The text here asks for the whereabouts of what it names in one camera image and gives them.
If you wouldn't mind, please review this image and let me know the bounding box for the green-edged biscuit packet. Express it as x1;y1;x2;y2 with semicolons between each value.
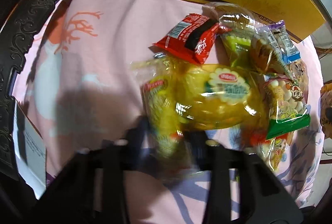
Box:
263;76;310;140

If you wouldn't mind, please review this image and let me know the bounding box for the pink printed blanket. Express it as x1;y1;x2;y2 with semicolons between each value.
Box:
10;0;325;214

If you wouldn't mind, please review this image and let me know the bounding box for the yellow corn stick packet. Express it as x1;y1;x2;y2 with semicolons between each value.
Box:
131;57;192;165

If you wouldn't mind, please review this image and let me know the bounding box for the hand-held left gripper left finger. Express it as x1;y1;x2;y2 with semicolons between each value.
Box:
31;115;156;224

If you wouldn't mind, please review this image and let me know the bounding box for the white printed card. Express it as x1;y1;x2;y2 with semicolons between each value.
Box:
13;100;47;200

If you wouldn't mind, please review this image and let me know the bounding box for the green-yellow small packet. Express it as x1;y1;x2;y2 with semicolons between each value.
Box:
220;31;253;68

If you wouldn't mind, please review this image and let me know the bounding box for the yellow cake packet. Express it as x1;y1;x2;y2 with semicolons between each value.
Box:
176;63;267;132

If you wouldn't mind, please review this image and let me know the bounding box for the orange printed snack packet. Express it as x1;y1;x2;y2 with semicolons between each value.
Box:
249;131;295;173

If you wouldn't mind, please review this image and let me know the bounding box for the clear brown cake packet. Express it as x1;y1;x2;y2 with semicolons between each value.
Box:
202;2;256;29

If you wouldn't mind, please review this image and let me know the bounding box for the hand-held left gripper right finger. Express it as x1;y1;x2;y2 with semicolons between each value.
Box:
185;132;305;224

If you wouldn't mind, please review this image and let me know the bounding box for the red snack packet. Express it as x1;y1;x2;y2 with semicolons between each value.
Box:
153;14;221;64

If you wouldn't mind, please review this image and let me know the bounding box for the purple snack packet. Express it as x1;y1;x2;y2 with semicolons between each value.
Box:
258;21;300;64

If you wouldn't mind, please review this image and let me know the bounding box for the round brown biscuit packet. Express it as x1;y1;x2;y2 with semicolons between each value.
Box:
249;36;286;74

